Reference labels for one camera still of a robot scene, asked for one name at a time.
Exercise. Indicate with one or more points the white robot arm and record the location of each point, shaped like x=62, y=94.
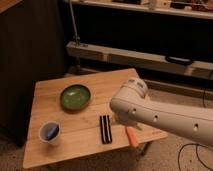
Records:
x=131, y=107

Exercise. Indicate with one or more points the black rectangular bar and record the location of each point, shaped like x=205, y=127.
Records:
x=105, y=129

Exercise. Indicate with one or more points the wooden table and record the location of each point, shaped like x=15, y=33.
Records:
x=79, y=132

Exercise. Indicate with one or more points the orange carrot toy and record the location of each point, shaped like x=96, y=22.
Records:
x=131, y=137

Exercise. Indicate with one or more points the metal pole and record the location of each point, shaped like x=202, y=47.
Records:
x=76, y=36

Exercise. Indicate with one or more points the blue object in cup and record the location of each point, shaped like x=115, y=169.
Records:
x=52, y=132

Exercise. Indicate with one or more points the white upper shelf board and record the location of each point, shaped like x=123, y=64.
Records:
x=150, y=8

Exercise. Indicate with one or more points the white shelf board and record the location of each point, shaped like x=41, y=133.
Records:
x=138, y=59
x=150, y=8

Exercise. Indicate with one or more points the white lower shelf board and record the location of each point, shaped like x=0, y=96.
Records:
x=138, y=59

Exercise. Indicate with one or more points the black handle on shelf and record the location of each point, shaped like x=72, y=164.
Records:
x=180, y=61

